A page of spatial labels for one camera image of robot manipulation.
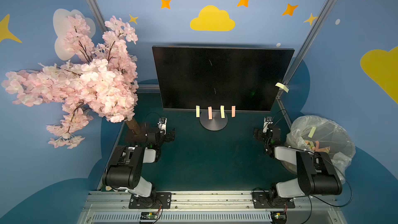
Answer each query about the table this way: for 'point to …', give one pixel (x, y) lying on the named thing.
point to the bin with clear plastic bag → (317, 134)
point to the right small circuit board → (279, 217)
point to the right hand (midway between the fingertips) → (266, 127)
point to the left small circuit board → (148, 215)
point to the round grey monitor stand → (216, 123)
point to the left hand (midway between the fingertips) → (166, 125)
